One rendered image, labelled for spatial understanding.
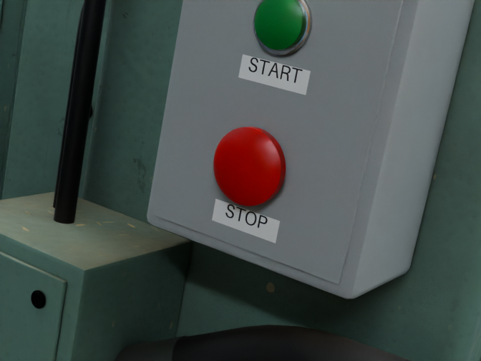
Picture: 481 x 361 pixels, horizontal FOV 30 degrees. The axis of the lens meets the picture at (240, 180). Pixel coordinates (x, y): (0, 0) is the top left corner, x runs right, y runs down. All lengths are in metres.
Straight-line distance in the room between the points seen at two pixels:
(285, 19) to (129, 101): 0.15
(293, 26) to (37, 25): 0.26
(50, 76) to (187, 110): 0.20
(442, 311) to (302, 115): 0.11
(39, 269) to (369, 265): 0.14
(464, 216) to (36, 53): 0.29
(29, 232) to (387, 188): 0.17
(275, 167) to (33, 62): 0.26
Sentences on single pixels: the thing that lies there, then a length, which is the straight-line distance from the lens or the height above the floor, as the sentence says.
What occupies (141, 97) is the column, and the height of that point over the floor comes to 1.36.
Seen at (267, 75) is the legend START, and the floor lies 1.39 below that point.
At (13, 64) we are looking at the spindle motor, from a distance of 0.60.
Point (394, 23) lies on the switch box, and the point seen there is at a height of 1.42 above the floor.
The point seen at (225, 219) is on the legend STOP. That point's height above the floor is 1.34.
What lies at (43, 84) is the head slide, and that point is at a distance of 0.55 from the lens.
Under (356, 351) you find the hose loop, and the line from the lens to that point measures 0.36.
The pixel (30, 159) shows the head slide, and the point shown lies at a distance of 0.56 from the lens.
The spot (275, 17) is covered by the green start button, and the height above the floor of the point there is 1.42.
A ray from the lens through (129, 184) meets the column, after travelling 0.46.
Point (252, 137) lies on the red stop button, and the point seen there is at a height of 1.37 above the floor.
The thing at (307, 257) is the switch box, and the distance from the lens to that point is 0.34.
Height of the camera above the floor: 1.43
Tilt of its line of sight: 13 degrees down
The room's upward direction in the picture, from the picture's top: 11 degrees clockwise
